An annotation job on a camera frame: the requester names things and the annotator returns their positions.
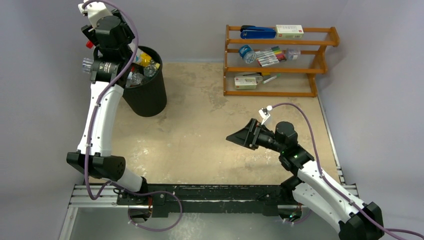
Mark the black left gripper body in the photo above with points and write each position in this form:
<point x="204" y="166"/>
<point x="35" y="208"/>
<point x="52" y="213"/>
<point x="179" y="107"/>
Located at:
<point x="129" y="35"/>

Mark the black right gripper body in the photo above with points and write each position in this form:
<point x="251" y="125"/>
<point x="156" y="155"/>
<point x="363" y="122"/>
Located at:
<point x="252" y="133"/>

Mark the red cap bottle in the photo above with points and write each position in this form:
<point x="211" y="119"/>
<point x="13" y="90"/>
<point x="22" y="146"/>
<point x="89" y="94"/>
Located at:
<point x="89" y="45"/>

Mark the yellow lemon drink bottle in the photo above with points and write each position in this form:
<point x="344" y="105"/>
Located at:
<point x="148" y="62"/>

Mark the clear bottle white cap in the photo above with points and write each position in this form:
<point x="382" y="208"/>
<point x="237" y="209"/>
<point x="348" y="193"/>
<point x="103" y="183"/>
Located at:
<point x="134" y="79"/>

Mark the dark green label bottle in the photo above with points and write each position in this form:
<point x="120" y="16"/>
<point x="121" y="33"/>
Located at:
<point x="151" y="69"/>

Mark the white label bottle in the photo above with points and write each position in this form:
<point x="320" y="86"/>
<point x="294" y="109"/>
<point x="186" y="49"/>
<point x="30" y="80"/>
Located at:
<point x="138" y="53"/>

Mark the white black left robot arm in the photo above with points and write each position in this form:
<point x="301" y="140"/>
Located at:
<point x="93" y="157"/>

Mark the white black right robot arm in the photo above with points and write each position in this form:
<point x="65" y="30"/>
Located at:
<point x="310" y="185"/>

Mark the black plastic waste bin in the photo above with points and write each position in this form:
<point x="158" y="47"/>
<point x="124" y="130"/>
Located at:
<point x="149" y="98"/>

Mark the white green stapler box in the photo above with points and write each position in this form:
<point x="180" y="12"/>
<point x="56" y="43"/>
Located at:
<point x="247" y="82"/>

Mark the green white marker pen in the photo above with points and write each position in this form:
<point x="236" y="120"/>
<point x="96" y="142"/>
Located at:
<point x="271" y="78"/>

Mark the orange wooden shelf rack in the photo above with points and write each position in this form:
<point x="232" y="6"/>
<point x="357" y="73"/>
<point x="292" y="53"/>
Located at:
<point x="312" y="61"/>

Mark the pack of coloured markers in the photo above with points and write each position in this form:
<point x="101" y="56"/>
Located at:
<point x="270" y="56"/>

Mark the blue tape dispenser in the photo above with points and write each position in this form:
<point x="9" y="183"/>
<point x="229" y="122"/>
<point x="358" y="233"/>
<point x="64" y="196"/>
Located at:
<point x="247" y="54"/>

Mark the small clear jar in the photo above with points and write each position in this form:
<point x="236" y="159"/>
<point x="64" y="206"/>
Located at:
<point x="292" y="54"/>

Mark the blue stapler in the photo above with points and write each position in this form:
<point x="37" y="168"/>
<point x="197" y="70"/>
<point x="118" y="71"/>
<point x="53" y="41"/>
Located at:
<point x="257" y="32"/>

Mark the white green box top shelf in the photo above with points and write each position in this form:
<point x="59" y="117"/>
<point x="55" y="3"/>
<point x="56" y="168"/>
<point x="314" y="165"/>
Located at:
<point x="288" y="31"/>

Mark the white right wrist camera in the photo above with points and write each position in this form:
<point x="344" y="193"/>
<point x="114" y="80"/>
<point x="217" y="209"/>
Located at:
<point x="265" y="114"/>

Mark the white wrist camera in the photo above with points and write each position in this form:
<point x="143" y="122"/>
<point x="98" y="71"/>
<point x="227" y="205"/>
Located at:
<point x="265" y="114"/>
<point x="94" y="12"/>

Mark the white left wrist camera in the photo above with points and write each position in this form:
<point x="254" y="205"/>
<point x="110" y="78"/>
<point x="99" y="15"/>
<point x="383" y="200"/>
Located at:
<point x="94" y="12"/>

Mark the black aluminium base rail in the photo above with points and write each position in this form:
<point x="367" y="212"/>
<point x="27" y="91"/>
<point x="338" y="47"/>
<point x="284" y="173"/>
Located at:
<point x="269" y="200"/>

